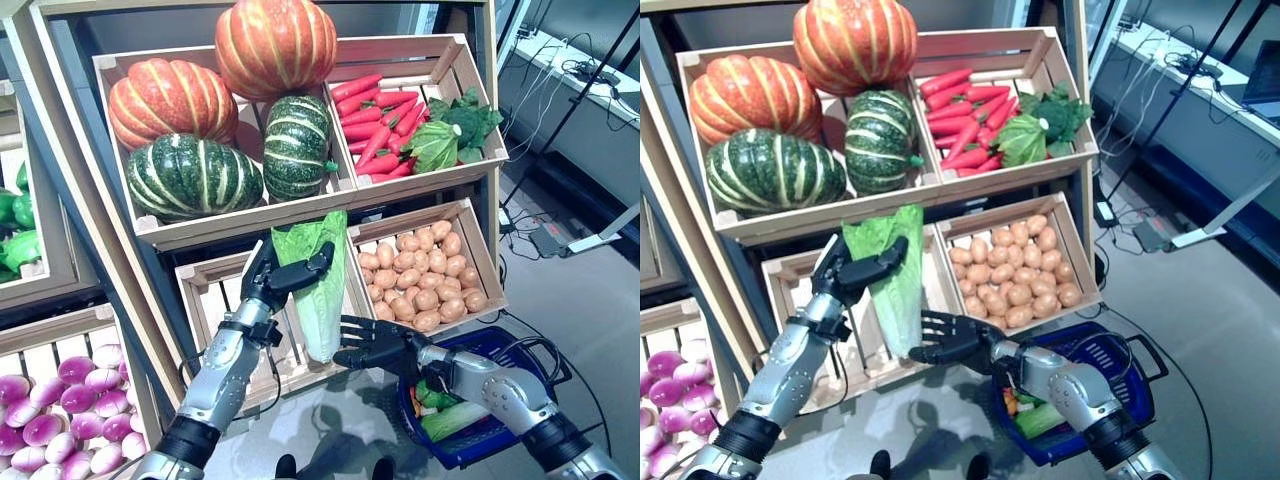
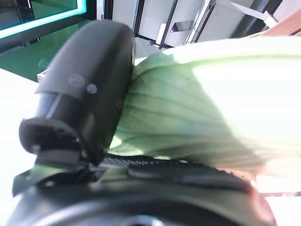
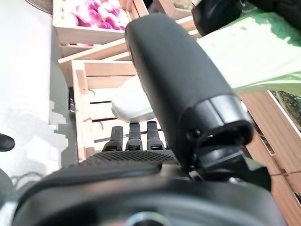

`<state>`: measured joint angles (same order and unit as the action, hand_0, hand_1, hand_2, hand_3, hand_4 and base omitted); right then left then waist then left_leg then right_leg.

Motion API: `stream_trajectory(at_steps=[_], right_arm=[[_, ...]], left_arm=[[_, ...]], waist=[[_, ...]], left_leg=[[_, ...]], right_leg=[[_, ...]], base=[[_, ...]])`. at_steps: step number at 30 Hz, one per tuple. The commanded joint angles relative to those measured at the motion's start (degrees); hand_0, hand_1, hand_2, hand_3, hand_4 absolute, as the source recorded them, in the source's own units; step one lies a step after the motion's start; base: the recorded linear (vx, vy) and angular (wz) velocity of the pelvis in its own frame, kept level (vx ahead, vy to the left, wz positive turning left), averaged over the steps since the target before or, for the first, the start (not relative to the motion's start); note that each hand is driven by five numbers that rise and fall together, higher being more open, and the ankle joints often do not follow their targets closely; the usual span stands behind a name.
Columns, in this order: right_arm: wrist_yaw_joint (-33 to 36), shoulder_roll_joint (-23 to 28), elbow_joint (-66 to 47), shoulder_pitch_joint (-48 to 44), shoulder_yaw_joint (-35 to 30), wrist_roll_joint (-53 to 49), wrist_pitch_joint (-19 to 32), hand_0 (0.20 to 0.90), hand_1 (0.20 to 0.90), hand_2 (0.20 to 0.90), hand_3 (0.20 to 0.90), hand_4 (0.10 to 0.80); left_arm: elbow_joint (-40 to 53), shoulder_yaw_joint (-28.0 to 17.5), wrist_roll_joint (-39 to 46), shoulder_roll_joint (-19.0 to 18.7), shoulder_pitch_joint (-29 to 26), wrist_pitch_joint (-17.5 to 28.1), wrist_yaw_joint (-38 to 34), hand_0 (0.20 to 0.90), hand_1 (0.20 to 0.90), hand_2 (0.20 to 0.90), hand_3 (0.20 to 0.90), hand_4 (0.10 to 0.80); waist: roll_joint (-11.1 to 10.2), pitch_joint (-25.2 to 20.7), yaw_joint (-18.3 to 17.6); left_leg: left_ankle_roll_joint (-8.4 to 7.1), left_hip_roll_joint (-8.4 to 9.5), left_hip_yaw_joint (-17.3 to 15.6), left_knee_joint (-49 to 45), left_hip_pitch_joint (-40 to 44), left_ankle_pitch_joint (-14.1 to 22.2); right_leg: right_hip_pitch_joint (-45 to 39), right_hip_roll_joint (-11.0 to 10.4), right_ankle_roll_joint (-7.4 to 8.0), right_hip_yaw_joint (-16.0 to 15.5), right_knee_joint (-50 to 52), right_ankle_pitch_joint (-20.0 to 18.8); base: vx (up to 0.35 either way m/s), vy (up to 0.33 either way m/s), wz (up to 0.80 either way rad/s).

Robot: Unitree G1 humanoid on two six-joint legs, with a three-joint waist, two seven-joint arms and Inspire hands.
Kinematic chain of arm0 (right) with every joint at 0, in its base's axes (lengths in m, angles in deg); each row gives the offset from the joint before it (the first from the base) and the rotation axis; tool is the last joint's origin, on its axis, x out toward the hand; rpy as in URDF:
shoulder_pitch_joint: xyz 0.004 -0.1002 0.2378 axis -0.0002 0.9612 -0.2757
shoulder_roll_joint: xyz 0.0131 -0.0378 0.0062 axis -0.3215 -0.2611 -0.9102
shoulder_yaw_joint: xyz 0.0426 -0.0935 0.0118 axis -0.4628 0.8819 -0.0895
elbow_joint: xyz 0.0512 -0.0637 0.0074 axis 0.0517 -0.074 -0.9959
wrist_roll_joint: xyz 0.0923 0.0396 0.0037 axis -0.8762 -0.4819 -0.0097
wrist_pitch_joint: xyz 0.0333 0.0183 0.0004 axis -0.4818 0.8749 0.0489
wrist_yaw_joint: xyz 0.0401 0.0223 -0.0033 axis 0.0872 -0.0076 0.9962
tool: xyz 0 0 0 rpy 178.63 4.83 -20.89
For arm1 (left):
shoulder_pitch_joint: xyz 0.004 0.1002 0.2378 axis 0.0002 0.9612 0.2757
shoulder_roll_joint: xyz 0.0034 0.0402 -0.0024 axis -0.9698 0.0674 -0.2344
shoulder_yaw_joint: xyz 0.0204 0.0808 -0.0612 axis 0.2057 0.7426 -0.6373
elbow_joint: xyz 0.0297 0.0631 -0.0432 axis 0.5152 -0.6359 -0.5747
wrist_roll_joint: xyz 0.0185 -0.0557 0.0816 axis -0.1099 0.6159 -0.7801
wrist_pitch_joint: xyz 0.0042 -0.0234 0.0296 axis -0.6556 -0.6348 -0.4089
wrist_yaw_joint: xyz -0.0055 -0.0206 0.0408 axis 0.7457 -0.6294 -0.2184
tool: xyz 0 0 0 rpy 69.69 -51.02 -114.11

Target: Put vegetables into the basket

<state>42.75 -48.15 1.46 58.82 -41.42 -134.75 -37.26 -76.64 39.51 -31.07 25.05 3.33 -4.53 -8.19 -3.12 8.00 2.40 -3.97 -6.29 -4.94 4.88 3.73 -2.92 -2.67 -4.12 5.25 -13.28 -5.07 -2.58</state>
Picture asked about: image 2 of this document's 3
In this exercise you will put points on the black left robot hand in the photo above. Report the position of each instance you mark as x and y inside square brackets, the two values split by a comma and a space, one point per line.
[89, 70]

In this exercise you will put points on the long napa cabbage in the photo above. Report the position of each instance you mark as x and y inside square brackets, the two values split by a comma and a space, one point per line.
[188, 106]

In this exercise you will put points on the dark screen with cyan edge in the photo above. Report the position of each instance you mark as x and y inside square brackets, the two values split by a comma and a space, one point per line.
[35, 11]

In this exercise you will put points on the white metal cabinet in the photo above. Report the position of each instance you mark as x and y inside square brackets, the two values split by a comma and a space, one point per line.
[211, 18]

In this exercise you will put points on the wooden display shelf frame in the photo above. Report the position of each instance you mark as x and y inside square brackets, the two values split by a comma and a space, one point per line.
[287, 23]

